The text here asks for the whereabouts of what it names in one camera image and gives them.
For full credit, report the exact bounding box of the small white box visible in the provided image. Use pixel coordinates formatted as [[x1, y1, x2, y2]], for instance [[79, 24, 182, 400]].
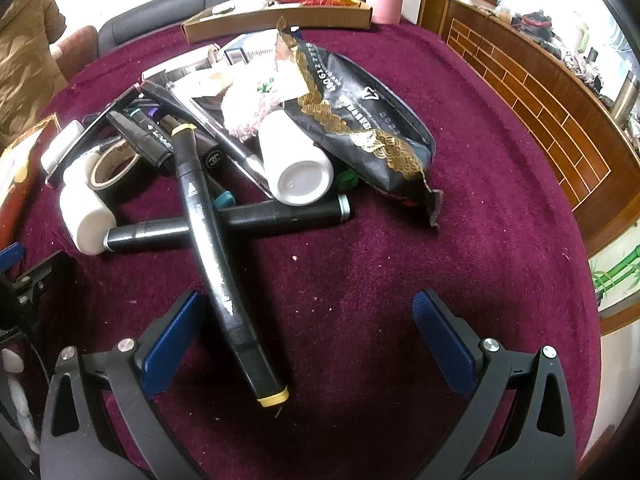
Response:
[[41, 120, 86, 173]]

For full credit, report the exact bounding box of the yellow-capped black marker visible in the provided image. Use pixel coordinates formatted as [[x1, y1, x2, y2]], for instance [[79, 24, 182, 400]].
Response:
[[171, 123, 291, 407]]

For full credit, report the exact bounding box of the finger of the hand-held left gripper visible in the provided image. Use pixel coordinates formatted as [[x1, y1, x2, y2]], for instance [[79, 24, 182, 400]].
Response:
[[0, 241, 76, 306]]

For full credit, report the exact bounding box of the wooden cabinet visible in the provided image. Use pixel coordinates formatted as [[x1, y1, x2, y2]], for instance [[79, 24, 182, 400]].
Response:
[[417, 0, 640, 256]]

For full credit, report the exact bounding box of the flat cardboard box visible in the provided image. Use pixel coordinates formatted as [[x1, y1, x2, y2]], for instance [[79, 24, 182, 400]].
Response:
[[181, 0, 374, 44]]

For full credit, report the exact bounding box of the black leather sofa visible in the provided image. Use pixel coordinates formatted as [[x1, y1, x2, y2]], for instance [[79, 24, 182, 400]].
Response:
[[97, 0, 371, 56]]

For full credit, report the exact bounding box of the black tape roll brown core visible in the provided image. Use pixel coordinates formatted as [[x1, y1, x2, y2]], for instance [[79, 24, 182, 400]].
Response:
[[89, 141, 147, 192]]

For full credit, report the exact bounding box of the large white bottle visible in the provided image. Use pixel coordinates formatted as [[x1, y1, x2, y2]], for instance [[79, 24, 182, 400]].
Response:
[[257, 109, 335, 207]]

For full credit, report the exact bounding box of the grey-capped black marker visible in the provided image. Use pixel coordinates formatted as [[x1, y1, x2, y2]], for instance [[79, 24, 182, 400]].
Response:
[[102, 194, 352, 255]]

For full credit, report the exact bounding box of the black lipstick tube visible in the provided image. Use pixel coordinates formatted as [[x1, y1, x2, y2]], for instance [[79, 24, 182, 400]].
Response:
[[197, 132, 224, 171]]

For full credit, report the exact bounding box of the small white bottle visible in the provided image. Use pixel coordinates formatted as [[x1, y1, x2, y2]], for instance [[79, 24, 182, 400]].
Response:
[[59, 152, 117, 256]]

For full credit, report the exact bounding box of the black gold snack bag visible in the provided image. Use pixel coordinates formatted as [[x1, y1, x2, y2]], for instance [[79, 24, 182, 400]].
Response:
[[274, 16, 445, 231]]

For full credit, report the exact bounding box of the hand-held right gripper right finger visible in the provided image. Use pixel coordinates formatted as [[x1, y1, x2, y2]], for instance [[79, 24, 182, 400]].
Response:
[[411, 289, 576, 480]]

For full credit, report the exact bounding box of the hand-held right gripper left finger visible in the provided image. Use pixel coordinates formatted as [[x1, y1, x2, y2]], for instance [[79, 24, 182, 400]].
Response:
[[39, 289, 208, 480]]

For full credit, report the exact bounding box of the steel flask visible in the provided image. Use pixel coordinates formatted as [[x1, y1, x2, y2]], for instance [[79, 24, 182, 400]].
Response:
[[612, 72, 639, 127]]

